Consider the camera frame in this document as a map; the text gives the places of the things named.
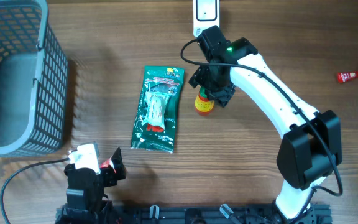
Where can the red chili sauce bottle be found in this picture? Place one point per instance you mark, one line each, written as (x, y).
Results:
(203, 105)

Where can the grey plastic mesh basket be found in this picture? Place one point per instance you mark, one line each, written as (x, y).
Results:
(33, 81)

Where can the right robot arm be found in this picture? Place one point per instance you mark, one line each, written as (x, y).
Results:
(310, 148)

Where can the small red sachet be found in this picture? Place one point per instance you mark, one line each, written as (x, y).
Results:
(108, 164)

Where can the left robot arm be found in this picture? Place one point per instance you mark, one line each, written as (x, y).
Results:
(86, 200)

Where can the light green wipes packet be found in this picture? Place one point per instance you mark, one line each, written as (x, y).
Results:
(156, 106)

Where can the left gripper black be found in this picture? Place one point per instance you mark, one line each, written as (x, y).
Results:
(111, 177)

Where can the white barcode scanner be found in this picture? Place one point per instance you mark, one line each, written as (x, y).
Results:
(206, 13)

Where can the green 3M glove package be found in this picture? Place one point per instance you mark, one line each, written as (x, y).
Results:
(168, 80)

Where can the small red box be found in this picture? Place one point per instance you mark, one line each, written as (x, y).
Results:
(346, 76)

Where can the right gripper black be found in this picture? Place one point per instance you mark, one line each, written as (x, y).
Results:
(222, 96)

